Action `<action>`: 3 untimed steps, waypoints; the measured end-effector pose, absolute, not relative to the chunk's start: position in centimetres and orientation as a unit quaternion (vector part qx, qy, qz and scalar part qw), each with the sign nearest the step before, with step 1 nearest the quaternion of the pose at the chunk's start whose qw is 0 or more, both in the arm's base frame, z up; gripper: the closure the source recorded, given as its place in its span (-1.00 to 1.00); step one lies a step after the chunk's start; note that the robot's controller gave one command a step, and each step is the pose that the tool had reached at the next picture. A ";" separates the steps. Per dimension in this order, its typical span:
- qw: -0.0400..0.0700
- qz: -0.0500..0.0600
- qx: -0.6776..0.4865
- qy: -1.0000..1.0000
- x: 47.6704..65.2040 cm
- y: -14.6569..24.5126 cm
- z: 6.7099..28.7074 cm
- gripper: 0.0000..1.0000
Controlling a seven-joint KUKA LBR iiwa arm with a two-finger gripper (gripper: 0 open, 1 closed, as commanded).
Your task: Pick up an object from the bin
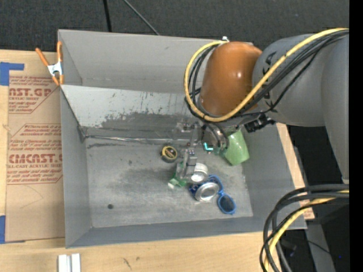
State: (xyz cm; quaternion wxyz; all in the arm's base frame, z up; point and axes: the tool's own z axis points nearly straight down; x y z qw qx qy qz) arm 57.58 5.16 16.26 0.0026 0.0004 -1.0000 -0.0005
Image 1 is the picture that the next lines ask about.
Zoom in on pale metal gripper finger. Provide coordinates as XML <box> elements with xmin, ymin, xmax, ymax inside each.
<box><xmin>176</xmin><ymin>121</ymin><xmax>195</xmax><ymax>134</ymax></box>
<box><xmin>177</xmin><ymin>148</ymin><xmax>199</xmax><ymax>182</ymax></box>

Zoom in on white can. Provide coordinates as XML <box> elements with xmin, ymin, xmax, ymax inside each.
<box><xmin>190</xmin><ymin>162</ymin><xmax>209</xmax><ymax>184</ymax></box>

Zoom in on yellow and black tape measure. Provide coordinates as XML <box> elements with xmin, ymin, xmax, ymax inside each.
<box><xmin>161</xmin><ymin>145</ymin><xmax>179</xmax><ymax>164</ymax></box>

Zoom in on green plastic cup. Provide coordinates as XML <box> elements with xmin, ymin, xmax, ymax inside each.
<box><xmin>222</xmin><ymin>129</ymin><xmax>251</xmax><ymax>167</ymax></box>

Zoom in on blue soda can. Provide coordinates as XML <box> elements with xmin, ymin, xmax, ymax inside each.
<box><xmin>189</xmin><ymin>180</ymin><xmax>222</xmax><ymax>202</ymax></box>

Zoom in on blue sunglasses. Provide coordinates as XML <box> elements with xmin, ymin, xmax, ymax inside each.
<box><xmin>208</xmin><ymin>175</ymin><xmax>237</xmax><ymax>215</ymax></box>

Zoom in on grey metal bin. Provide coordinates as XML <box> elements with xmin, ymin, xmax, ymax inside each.
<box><xmin>57</xmin><ymin>29</ymin><xmax>308</xmax><ymax>249</ymax></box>

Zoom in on brown cardboard board red print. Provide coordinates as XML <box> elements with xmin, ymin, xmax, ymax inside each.
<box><xmin>0</xmin><ymin>49</ymin><xmax>315</xmax><ymax>244</ymax></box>

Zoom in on black cylinder on white bracket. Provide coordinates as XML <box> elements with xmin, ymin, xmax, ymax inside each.
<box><xmin>243</xmin><ymin>112</ymin><xmax>276</xmax><ymax>133</ymax></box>

